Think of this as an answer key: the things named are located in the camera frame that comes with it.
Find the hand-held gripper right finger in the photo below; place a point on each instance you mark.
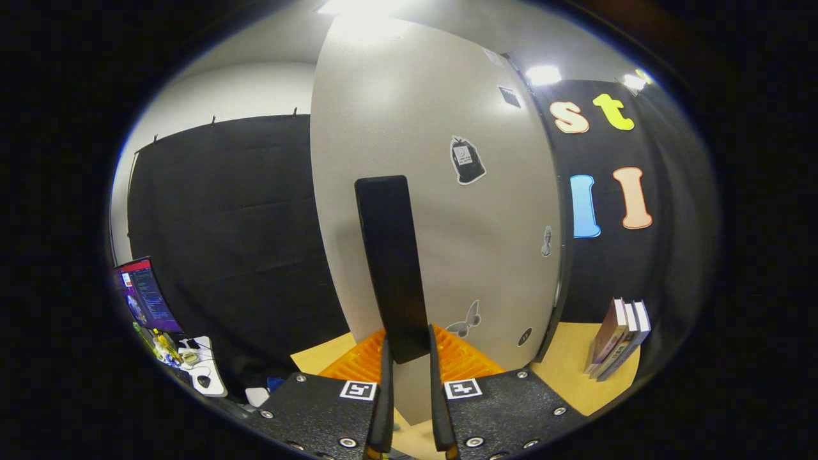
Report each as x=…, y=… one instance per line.
x=505, y=409

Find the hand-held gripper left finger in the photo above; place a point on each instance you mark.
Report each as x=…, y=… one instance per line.
x=319, y=409

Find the beige cabinet door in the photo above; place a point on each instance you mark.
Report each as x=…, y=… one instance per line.
x=460, y=243

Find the white object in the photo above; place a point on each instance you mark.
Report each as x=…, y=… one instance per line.
x=257, y=396

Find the white side desk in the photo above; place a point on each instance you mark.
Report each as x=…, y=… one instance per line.
x=214, y=367

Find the black computer mouse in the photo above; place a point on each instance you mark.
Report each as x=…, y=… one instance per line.
x=203, y=381

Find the brown spine book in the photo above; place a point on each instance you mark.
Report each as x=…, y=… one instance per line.
x=625, y=342

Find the dark grey cabinet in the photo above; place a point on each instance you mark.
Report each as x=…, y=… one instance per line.
x=565, y=268

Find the grey blue book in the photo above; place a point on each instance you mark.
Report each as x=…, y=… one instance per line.
x=639, y=332

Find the yellow green toy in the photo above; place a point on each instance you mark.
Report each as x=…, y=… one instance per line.
x=163, y=345

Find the computer monitor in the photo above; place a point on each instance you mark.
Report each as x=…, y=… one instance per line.
x=147, y=297

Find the small ceiling light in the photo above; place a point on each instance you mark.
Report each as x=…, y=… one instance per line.
x=543, y=75

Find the long ceiling light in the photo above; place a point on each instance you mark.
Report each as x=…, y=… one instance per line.
x=636, y=80

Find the large ceiling light panel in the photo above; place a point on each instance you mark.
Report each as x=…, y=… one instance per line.
x=358, y=7

